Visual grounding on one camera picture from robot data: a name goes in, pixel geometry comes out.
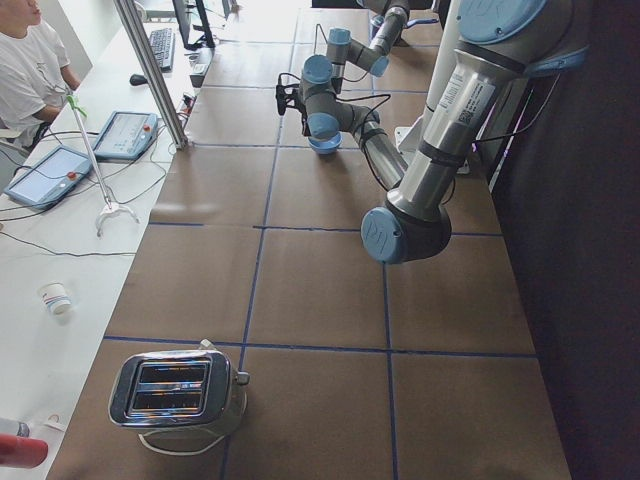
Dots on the person in white shirt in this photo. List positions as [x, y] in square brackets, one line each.
[36, 75]

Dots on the blue saucepan with lid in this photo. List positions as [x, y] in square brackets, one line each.
[421, 32]

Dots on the far blue teach pendant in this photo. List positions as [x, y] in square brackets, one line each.
[126, 136]

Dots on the near blue teach pendant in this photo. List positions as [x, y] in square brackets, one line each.
[51, 179]

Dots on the paper cup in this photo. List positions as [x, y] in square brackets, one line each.
[55, 298]

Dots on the reacher grabber tool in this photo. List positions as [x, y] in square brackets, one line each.
[111, 208]

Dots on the aluminium frame post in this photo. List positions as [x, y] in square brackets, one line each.
[135, 30]

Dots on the pale green chrome toaster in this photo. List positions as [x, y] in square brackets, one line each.
[179, 395]

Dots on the blue teach pendant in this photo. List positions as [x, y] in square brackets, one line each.
[51, 179]
[126, 136]

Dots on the computer monitor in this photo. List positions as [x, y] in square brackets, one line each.
[193, 24]

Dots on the blue bowl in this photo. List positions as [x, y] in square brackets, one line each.
[327, 146]

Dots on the black keyboard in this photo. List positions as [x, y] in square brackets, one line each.
[162, 43]

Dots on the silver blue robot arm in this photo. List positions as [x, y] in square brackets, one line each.
[486, 45]
[372, 58]

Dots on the red bottle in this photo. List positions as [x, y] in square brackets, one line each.
[22, 452]

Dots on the black computer mouse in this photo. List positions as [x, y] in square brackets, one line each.
[137, 80]

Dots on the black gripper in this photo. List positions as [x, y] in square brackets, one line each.
[304, 120]

